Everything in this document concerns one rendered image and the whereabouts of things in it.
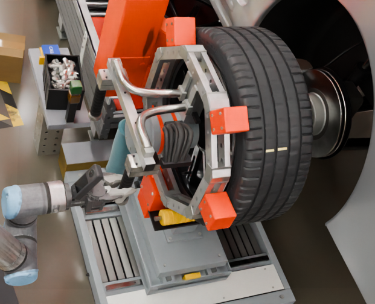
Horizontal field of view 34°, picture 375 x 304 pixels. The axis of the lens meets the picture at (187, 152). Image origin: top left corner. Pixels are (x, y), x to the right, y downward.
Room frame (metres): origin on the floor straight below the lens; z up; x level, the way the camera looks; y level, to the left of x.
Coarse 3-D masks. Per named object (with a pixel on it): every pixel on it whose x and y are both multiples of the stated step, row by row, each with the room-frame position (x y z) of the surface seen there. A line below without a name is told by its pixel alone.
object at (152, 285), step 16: (128, 208) 1.51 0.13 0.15; (128, 224) 1.44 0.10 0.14; (144, 240) 1.39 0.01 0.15; (144, 256) 1.32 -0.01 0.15; (144, 272) 1.25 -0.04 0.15; (192, 272) 1.34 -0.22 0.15; (208, 272) 1.36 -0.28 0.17; (224, 272) 1.39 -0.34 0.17; (144, 288) 1.22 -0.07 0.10; (160, 288) 1.22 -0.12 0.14; (176, 288) 1.27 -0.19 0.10
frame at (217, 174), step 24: (168, 48) 1.52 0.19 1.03; (192, 48) 1.45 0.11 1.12; (168, 72) 1.57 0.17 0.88; (192, 72) 1.38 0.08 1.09; (216, 96) 1.30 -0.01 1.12; (216, 144) 1.21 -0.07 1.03; (168, 168) 1.40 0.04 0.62; (216, 168) 1.17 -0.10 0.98; (168, 192) 1.30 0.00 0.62; (192, 216) 1.15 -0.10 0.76
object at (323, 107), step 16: (320, 80) 1.76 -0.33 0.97; (336, 80) 1.75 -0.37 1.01; (320, 96) 1.73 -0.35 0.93; (336, 96) 1.68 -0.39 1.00; (320, 112) 1.67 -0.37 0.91; (336, 112) 1.65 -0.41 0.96; (320, 128) 1.66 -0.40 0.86; (336, 128) 1.62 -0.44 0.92; (320, 144) 1.64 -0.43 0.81; (336, 144) 1.61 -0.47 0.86
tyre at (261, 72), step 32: (224, 32) 1.56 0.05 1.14; (256, 32) 1.61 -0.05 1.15; (224, 64) 1.41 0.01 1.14; (256, 64) 1.43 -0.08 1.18; (288, 64) 1.49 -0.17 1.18; (256, 96) 1.33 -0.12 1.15; (288, 96) 1.39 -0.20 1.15; (256, 128) 1.26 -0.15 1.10; (288, 128) 1.33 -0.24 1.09; (256, 160) 1.21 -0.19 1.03; (288, 160) 1.28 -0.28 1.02; (256, 192) 1.20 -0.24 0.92; (288, 192) 1.26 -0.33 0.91
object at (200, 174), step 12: (180, 72) 1.60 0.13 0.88; (216, 72) 1.69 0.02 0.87; (180, 84) 1.61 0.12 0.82; (228, 96) 1.35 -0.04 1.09; (204, 120) 1.50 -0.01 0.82; (204, 132) 1.47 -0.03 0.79; (204, 144) 1.42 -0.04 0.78; (192, 156) 1.41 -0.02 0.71; (204, 156) 1.37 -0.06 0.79; (180, 168) 1.43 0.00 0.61; (192, 168) 1.39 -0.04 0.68; (204, 168) 1.35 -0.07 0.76; (180, 180) 1.38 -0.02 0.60; (192, 180) 1.38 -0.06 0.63; (192, 192) 1.32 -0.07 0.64
